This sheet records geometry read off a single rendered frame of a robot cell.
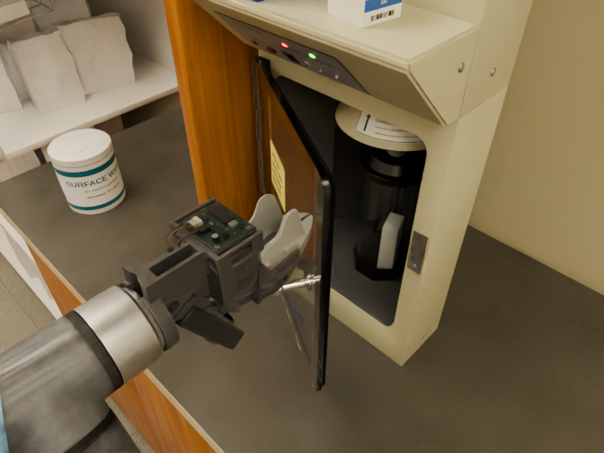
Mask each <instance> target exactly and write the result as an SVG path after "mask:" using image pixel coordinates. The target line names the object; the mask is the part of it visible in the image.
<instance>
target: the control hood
mask: <svg viewBox="0 0 604 453"><path fill-rule="evenodd" d="M193 1H194V2H196V3H197V4H198V5H199V6H201V7H202V8H203V9H204V10H205V11H206V12H208V13H209V14H210V15H211V16H213V17H214V18H215V19H216V20H217V21H219V22H220V23H221V24H222V25H223V26H225V27H226V28H227V29H228V30H229V31H231V32H232V33H233V34H234V35H235V36H236V37H237V38H238V39H239V40H241V41H242V42H243V43H245V44H248V45H250V46H252V47H254V45H252V44H251V43H250V42H249V41H248V40H247V39H245V38H244V37H243V36H242V35H241V34H240V33H238V32H237V31H236V30H235V29H234V28H232V27H231V26H230V25H229V24H228V23H227V22H225V21H224V20H223V19H222V18H221V17H219V16H218V15H217V14H216V13H215V12H214V11H216V12H218V13H222V14H224V15H226V16H229V17H232V18H234V19H237V20H238V21H241V22H245V23H248V24H250V25H252V26H255V27H257V28H260V29H262V30H265V31H268V32H271V33H273V34H276V35H278V36H281V37H283V38H285V39H288V40H292V41H295V42H296V43H299V44H301V45H304V46H307V47H309V48H311V49H315V50H318V51H320V52H323V53H324V54H327V55H329V56H332V57H335V58H337V59H338V60H339V61H340V62H341V63H342V65H343V66H344V67H345V68H346V69H347V70H348V71H349V72H350V73H351V75H352V76H353V77H354V78H355V79H356V80H357V81H358V82H359V83H360V84H361V85H362V87H363V88H364V89H365V90H366V91H367V92H368V93H369V94H368V95H370V96H372V97H375V98H377V99H379V100H381V101H383V102H387V103H389V104H392V105H394V106H396V107H398V108H400V109H403V110H405V111H409V112H410V113H413V114H415V115H417V116H420V117H422V118H425V119H426V120H430V121H432V122H435V123H437V124H439V125H441V126H447V125H448V124H450V123H451V122H453V121H454V120H456V119H458V116H459V112H460V108H461V104H462V101H463V96H464V92H465V89H466V81H467V78H468V73H469V69H470V66H471V62H472V57H473V54H474V50H475V43H476V39H477V34H478V31H479V29H478V27H477V26H476V25H477V24H474V23H471V22H466V21H462V20H459V19H456V18H453V17H449V16H447V15H443V14H440V13H434V12H431V11H428V10H424V9H421V8H418V7H415V6H411V5H408V4H403V3H402V8H401V15H400V17H397V18H395V19H391V20H388V21H385V22H380V23H377V24H374V25H371V26H368V27H365V28H360V27H358V26H356V25H354V24H351V23H349V22H346V21H344V20H342V19H340V18H337V17H335V16H333V15H331V14H329V13H328V0H263V1H261V2H254V1H252V0H193ZM366 94H367V93H366Z"/></svg>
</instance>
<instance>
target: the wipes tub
mask: <svg viewBox="0 0 604 453"><path fill-rule="evenodd" d="M48 154H49V158H50V160H51V163H52V165H53V167H54V170H55V172H56V175H57V177H58V180H59V183H60V185H61V187H62V190H63V192H64V194H65V196H66V199H67V202H68V204H69V207H70V208H71V209H72V210H73V211H75V212H77V213H81V214H87V215H92V214H99V213H103V212H105V211H108V210H110V209H113V208H115V207H116V206H117V205H119V204H120V203H121V202H122V200H123V199H124V197H125V193H126V192H125V188H124V184H123V181H122V178H121V174H120V169H119V166H118V162H117V159H116V155H115V153H114V149H113V146H112V143H111V138H110V136H109V135H108V134H107V133H106V132H104V131H101V130H98V129H78V130H73V131H70V132H67V133H65V134H63V135H61V136H59V137H57V138H55V139H54V140H53V141H52V142H51V143H50V144H49V146H48Z"/></svg>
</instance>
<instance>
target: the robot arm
mask: <svg viewBox="0 0 604 453"><path fill-rule="evenodd" d="M201 209H202V210H201ZM199 210H200V211H199ZM198 211H199V212H198ZM196 212H197V213H196ZM194 213H196V214H194ZM192 214H194V215H192ZM188 217H189V218H188ZM169 225H170V228H171V233H170V234H169V235H168V236H167V237H166V239H165V240H166V243H167V245H168V248H167V253H164V254H163V255H161V256H159V257H158V258H156V259H154V260H153V261H151V262H150V263H148V264H146V265H144V264H143V263H142V262H141V261H140V260H138V259H137V258H136V257H134V258H133V259H131V260H129V261H128V262H125V263H123V264H122V265H121V268H122V270H123V273H124V275H125V278H126V280H125V281H123V282H121V284H120V285H119V286H118V287H117V286H112V287H110V288H108V289H106V290H104V291H103V292H102V293H100V294H99V295H97V296H95V297H94V298H91V299H90V300H88V301H86V302H85V303H83V304H82V305H81V306H78V307H77V308H75V309H73V310H72V311H70V312H68V313H67V314H65V315H62V316H61V317H60V318H58V319H57V320H55V321H53V322H52V323H50V324H48V325H46V326H44V327H43V328H41V329H39V330H38V331H37V332H35V333H33V334H31V335H29V336H28V337H26V338H24V339H23V340H21V341H19V342H17V343H16V344H15V345H13V346H11V347H10V348H8V349H6V350H5V351H2V352H1V353H0V453H141V452H140V450H139V449H138V447H137V445H136V444H135V442H134V441H133V439H132V438H131V437H130V436H129V434H128V432H127V431H126V429H125V428H124V426H123V425H122V423H121V422H120V420H119V418H118V417H117V416H116V414H115V413H114V412H113V410H112V409H111V408H110V407H109V406H108V405H107V403H106V402H105V398H107V397H108V396H109V395H111V394H112V393H114V392H115V391H116V390H117V389H119V388H120V387H121V386H124V385H126V384H127V383H128V382H129V381H130V380H132V379H133V378H135V377H136V376H137V375H139V374H140V373H142V372H143V371H144V370H146V369H147V368H149V367H150V366H151V365H153V364H154V363H156V362H157V361H158V360H160V359H161V358H162V356H163V352H164V351H167V350H169V349H170V348H171V347H173V346H174V345H175V344H176V343H177V342H178V341H179V340H180V336H179V332H178V329H177V327H176V324H177V325H178V326H180V327H181V328H184V329H186V330H188V331H190V332H192V333H196V334H197V335H199V336H201V337H203V338H204V339H205V340H206V341H207V342H210V343H212V344H217V345H221V346H223V347H225V348H227V349H229V350H233V349H234V348H235V346H236V345H237V344H238V343H239V341H240V340H241V339H242V337H243V336H244V331H243V330H242V329H240V328H239V327H238V326H236V325H235V321H234V319H233V317H232V316H231V315H230V314H229V313H228V312H231V313H239V312H240V309H241V308H243V307H245V306H249V305H250V304H252V303H253V302H254V303H256V304H260V303H261V302H262V300H263V299H265V298H266V297H268V296H270V295H272V294H273V293H275V292H276V291H278V290H279V289H281V288H282V287H283V286H284V285H285V284H286V282H287V281H288V280H289V277H290V276H291V274H292V272H293V270H294V269H295V268H296V266H297V264H298V261H299V257H300V256H301V254H302V253H303V251H304V249H305V247H306V243H307V241H308V239H309V237H310V234H311V231H312V225H313V216H312V215H310V214H309V213H307V212H303V213H298V211H297V210H296V209H292V210H290V211H289V212H288V213H287V214H286V215H283V216H282V214H281V212H280V208H279V205H278V203H277V201H276V199H275V197H274V195H272V194H265V195H264V196H262V197H261V198H260V199H259V200H258V202H257V205H256V208H255V211H254V213H253V217H252V218H251V219H250V220H249V221H246V220H245V219H244V218H242V217H240V216H239V215H237V214H236V213H235V212H234V211H233V210H231V209H229V208H228V207H226V206H225V205H223V204H222V203H221V202H219V201H216V198H214V197H213V198H211V199H209V200H207V201H205V202H203V203H201V204H200V205H199V206H197V207H195V208H194V209H191V210H189V211H188V212H186V213H184V214H182V215H180V216H179V217H177V218H175V219H174V220H172V221H170V222H169ZM170 236H172V237H173V244H174V248H173V247H170V245H169V244H168V239H169V237H170ZM259 262H260V263H261V267H260V268H259Z"/></svg>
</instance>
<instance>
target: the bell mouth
mask: <svg viewBox="0 0 604 453"><path fill-rule="evenodd" d="M335 118H336V121H337V123H338V125H339V127H340V128H341V129H342V130H343V131H344V132H345V133H346V134H347V135H349V136H350V137H352V138H354V139H356V140H358V141H359V142H361V143H363V144H366V145H369V146H372V147H377V148H381V149H386V150H393V151H419V150H425V149H426V146H425V144H424V143H423V141H422V140H421V139H420V138H419V137H418V136H416V135H415V134H413V133H411V132H409V131H407V130H404V129H401V128H399V127H397V126H395V125H393V124H391V123H388V122H386V121H384V120H381V119H379V118H377V117H374V116H372V115H370V114H368V113H366V112H364V111H361V110H358V109H356V108H354V107H352V106H350V105H348V104H346V103H344V102H340V104H339V105H338V107H337V109H336V112H335Z"/></svg>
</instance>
